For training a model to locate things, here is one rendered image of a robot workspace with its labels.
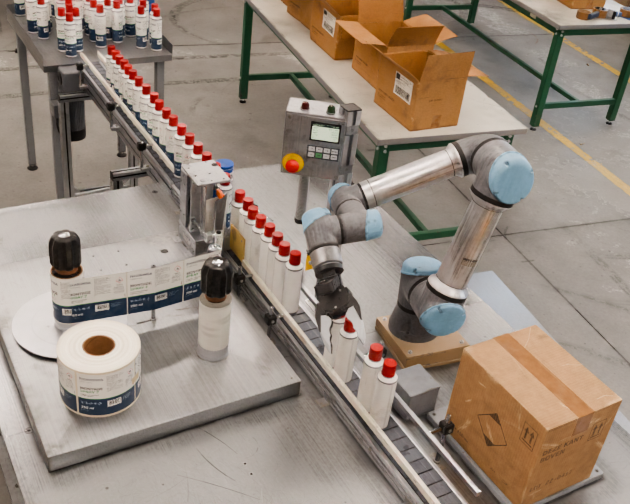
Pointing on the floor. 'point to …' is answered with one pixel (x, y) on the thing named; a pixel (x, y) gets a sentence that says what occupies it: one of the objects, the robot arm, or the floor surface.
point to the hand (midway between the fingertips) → (345, 344)
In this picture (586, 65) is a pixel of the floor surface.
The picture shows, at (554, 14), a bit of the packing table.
